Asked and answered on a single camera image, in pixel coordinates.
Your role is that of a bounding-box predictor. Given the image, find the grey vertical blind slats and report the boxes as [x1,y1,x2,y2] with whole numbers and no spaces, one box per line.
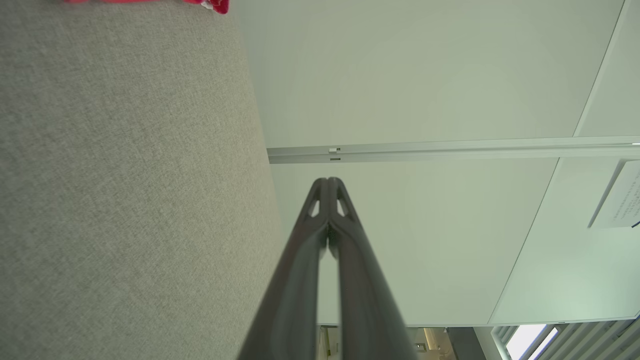
[492,316,640,360]

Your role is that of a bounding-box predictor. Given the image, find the grey metal partition post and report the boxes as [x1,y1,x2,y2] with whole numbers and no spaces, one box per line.
[267,136,640,165]

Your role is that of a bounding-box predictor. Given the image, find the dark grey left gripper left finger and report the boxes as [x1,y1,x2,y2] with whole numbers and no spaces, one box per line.
[239,177,329,360]

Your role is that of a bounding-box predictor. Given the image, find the bright window pane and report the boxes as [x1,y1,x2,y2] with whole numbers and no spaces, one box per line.
[505,324,560,360]

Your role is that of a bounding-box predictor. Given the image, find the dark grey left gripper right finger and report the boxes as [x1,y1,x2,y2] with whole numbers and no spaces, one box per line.
[328,177,419,360]

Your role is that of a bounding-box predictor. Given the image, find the red Bulls 23 jersey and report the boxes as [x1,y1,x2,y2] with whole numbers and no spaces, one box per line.
[64,0,230,15]

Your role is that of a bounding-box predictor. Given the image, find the white paper notice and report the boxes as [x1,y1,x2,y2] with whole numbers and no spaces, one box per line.
[589,160,640,230]

